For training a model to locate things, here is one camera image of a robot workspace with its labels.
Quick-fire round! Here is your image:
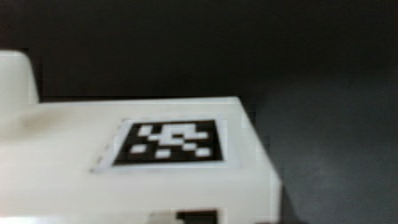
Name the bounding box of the white drawer cabinet box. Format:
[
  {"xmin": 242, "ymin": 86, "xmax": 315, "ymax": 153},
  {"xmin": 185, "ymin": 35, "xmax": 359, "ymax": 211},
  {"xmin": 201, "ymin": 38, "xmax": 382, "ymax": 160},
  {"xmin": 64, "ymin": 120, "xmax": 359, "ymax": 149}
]
[{"xmin": 0, "ymin": 50, "xmax": 40, "ymax": 114}]

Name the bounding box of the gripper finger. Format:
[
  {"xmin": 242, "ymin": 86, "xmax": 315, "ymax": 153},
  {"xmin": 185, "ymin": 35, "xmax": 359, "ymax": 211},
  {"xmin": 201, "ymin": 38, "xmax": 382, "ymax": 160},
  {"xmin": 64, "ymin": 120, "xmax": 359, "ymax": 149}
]
[{"xmin": 146, "ymin": 209, "xmax": 219, "ymax": 224}]

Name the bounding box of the white drawer tray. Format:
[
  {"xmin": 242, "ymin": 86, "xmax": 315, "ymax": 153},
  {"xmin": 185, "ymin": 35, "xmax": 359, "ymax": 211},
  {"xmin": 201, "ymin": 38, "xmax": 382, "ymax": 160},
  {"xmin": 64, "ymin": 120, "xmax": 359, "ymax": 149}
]
[{"xmin": 0, "ymin": 97, "xmax": 283, "ymax": 224}]

